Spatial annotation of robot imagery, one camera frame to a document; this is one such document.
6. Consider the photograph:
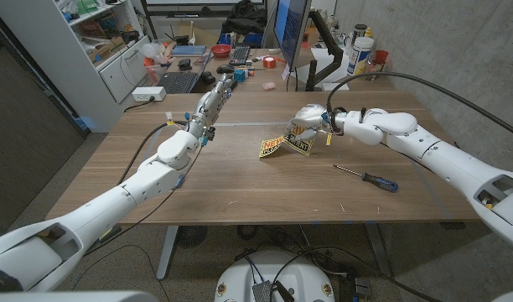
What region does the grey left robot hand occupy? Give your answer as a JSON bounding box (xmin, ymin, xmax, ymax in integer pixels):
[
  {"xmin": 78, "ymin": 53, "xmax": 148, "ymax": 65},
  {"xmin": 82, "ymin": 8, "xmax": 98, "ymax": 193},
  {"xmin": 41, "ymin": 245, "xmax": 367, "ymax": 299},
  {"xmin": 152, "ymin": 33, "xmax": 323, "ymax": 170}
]
[{"xmin": 184, "ymin": 73, "xmax": 235, "ymax": 139}]

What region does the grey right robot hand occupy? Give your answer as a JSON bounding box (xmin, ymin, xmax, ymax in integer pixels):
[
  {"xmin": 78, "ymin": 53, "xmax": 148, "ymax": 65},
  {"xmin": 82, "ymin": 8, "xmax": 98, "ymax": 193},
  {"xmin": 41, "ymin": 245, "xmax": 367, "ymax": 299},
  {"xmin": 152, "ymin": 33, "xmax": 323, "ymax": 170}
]
[{"xmin": 284, "ymin": 103, "xmax": 330, "ymax": 143}]

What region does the yellow black bumper sticker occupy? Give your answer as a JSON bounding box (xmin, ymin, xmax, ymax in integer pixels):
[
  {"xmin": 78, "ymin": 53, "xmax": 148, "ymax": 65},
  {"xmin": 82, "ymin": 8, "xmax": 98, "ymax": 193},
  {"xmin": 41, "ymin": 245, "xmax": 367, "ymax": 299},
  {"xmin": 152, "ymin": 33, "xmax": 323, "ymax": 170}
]
[{"xmin": 258, "ymin": 124, "xmax": 317, "ymax": 159}]

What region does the dark open laptop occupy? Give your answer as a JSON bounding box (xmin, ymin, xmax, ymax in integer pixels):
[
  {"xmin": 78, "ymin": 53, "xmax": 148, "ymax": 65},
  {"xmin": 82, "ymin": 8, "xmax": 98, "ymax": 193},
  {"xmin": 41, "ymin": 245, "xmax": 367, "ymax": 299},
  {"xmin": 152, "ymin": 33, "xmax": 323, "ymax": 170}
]
[{"xmin": 155, "ymin": 51, "xmax": 212, "ymax": 95}]

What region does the red bowl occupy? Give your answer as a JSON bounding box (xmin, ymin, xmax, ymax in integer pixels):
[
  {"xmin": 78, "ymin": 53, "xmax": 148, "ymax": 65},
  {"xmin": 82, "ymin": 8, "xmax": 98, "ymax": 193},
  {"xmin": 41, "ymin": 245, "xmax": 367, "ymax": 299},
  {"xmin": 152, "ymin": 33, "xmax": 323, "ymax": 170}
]
[{"xmin": 210, "ymin": 44, "xmax": 233, "ymax": 59}]

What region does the black keyboard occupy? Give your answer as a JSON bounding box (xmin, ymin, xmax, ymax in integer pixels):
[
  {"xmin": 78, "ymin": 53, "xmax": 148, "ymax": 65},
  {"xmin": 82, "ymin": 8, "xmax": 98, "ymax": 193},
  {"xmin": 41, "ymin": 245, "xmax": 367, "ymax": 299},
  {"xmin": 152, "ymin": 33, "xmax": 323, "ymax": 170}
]
[{"xmin": 228, "ymin": 45, "xmax": 252, "ymax": 67}]

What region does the blue notebook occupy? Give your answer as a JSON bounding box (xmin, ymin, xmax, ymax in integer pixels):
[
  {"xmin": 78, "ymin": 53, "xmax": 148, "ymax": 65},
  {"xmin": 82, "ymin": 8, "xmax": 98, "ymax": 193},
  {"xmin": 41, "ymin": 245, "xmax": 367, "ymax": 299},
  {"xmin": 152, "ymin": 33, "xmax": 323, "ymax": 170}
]
[{"xmin": 170, "ymin": 44, "xmax": 208, "ymax": 58}]

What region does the white power strip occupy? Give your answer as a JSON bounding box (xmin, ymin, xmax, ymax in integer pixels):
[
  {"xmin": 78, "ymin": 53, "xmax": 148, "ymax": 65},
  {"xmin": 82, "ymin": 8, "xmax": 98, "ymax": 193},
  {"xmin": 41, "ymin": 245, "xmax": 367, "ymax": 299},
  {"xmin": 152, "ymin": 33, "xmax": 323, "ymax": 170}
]
[{"xmin": 132, "ymin": 86, "xmax": 168, "ymax": 103}]

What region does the white labelled canister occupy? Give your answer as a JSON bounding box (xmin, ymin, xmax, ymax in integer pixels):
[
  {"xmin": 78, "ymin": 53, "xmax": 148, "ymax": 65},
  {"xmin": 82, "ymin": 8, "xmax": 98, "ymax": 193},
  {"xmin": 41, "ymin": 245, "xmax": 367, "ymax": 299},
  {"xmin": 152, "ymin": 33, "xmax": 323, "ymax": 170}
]
[{"xmin": 346, "ymin": 36, "xmax": 376, "ymax": 78}]

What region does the clear glass jar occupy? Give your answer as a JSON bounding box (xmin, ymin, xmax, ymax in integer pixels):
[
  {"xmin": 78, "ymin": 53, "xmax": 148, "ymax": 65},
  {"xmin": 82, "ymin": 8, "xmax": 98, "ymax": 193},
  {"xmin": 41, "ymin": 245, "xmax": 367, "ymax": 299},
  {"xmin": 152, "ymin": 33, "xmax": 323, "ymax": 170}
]
[{"xmin": 364, "ymin": 58, "xmax": 384, "ymax": 81}]

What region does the black backpack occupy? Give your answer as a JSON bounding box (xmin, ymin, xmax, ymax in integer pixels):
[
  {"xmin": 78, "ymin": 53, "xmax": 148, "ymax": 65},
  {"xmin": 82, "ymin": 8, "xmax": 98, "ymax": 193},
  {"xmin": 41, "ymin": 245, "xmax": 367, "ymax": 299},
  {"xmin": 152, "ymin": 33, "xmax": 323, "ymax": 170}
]
[{"xmin": 220, "ymin": 0, "xmax": 267, "ymax": 37}]

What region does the black computer monitor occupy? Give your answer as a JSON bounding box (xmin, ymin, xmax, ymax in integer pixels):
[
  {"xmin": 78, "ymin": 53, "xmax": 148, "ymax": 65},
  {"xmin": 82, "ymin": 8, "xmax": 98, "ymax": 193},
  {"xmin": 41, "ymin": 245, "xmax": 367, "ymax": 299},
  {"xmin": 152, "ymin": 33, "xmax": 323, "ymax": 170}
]
[{"xmin": 272, "ymin": 0, "xmax": 313, "ymax": 71}]

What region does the black lidded bottle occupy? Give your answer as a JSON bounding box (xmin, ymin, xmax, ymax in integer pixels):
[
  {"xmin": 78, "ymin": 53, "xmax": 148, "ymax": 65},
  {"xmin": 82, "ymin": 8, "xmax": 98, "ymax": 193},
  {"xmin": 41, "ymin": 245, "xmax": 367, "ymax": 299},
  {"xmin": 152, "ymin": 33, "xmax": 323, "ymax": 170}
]
[{"xmin": 351, "ymin": 23, "xmax": 368, "ymax": 47}]

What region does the cardboard box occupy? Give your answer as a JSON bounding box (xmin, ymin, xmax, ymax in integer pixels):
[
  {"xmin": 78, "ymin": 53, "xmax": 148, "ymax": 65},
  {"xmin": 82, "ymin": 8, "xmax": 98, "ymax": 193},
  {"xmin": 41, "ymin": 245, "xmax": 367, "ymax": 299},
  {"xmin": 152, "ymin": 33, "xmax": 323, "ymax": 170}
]
[{"xmin": 87, "ymin": 36, "xmax": 128, "ymax": 65}]

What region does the black round floor fan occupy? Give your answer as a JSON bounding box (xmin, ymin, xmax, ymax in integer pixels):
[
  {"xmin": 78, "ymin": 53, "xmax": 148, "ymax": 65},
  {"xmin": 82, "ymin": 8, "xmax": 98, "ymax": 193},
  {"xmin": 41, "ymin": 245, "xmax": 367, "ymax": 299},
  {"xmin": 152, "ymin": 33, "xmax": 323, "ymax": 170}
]
[{"xmin": 174, "ymin": 225, "xmax": 209, "ymax": 250}]

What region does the white table leg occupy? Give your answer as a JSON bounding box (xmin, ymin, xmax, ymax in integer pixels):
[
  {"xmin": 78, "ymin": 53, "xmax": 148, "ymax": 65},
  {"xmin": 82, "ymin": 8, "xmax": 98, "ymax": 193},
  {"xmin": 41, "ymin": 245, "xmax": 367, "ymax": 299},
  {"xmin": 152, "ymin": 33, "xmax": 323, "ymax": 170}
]
[{"xmin": 155, "ymin": 225, "xmax": 180, "ymax": 281}]

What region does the white robot torso base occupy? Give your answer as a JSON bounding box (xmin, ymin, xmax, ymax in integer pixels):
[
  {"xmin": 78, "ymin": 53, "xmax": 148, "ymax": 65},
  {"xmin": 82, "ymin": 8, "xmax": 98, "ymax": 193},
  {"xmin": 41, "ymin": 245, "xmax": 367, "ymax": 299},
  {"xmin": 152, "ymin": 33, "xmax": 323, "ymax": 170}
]
[{"xmin": 214, "ymin": 250, "xmax": 337, "ymax": 302}]

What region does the white shelf cabinet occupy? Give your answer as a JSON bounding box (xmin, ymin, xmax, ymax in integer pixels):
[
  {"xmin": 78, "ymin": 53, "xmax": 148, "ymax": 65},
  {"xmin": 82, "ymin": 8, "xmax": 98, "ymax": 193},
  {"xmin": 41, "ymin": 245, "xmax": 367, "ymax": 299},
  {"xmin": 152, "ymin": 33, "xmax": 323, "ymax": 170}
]
[{"xmin": 0, "ymin": 0, "xmax": 153, "ymax": 133}]

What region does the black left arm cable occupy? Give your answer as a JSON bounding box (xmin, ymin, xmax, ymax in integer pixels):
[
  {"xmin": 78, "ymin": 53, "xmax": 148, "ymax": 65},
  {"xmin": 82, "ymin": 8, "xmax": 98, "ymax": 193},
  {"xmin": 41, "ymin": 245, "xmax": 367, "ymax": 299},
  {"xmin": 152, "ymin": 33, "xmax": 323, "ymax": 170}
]
[{"xmin": 117, "ymin": 120, "xmax": 189, "ymax": 186}]

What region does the blue black handled screwdriver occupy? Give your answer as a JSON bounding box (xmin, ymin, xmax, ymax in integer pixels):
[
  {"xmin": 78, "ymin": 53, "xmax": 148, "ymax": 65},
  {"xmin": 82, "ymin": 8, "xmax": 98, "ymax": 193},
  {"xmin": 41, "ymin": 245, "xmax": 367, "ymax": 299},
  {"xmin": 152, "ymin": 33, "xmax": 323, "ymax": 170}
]
[{"xmin": 333, "ymin": 164, "xmax": 400, "ymax": 194}]

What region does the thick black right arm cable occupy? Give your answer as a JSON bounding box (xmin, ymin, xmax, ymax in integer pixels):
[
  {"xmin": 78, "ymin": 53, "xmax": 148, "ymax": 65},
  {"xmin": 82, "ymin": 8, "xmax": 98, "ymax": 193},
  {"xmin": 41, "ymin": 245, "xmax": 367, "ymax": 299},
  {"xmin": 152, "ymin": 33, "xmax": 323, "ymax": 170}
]
[{"xmin": 324, "ymin": 70, "xmax": 513, "ymax": 142}]

